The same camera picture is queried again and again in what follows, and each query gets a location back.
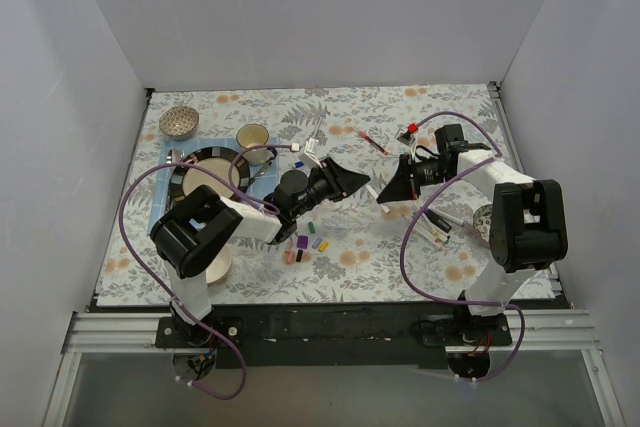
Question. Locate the purple cap marker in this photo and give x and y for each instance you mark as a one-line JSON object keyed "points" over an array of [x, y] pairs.
{"points": [[438, 222]]}

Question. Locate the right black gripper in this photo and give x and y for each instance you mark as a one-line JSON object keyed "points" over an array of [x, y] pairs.
{"points": [[406, 176]]}

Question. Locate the patterned grey bowl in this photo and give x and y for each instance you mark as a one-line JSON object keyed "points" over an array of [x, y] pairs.
{"points": [[179, 123]]}

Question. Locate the plain cream bowl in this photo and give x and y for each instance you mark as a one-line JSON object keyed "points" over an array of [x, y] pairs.
{"points": [[219, 267]]}

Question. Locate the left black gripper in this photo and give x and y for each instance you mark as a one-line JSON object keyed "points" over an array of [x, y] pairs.
{"points": [[330, 179]]}

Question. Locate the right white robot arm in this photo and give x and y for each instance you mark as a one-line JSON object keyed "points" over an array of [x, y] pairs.
{"points": [[527, 228]]}

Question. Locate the yellow cap marker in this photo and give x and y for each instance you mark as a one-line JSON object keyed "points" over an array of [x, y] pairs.
{"points": [[439, 236]]}

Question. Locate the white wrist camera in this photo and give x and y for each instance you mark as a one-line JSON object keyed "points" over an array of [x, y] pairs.
{"points": [[406, 136], [307, 153]]}

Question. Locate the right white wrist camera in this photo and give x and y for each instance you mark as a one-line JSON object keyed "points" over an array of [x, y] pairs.
{"points": [[406, 136]]}

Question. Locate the blue checkered placemat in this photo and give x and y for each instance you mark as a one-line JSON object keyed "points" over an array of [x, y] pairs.
{"points": [[162, 177]]}

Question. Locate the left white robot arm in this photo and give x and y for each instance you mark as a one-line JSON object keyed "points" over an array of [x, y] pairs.
{"points": [[194, 232]]}

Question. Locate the grey cap marker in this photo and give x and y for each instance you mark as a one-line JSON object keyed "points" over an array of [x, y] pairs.
{"points": [[374, 195]]}

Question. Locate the dark rimmed plate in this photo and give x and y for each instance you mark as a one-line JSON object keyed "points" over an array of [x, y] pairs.
{"points": [[217, 160]]}

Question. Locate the light blue pen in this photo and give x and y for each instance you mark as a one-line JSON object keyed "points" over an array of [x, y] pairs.
{"points": [[317, 127]]}

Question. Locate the pink cap marker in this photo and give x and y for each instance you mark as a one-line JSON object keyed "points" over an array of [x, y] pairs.
{"points": [[430, 243]]}

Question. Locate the floral tablecloth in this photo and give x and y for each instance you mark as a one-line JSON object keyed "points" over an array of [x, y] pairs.
{"points": [[370, 257]]}

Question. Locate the floral dark bowl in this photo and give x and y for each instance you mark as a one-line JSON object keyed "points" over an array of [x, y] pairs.
{"points": [[482, 222]]}

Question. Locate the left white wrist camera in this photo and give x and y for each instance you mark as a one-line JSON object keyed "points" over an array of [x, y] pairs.
{"points": [[307, 153]]}

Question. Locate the cream mug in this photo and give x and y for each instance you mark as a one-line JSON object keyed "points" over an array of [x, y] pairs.
{"points": [[257, 136]]}

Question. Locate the aluminium frame rail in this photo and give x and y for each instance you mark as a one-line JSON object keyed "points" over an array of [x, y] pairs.
{"points": [[554, 330]]}

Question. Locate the orange cap marker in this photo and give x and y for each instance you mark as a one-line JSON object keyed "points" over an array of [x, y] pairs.
{"points": [[426, 235]]}

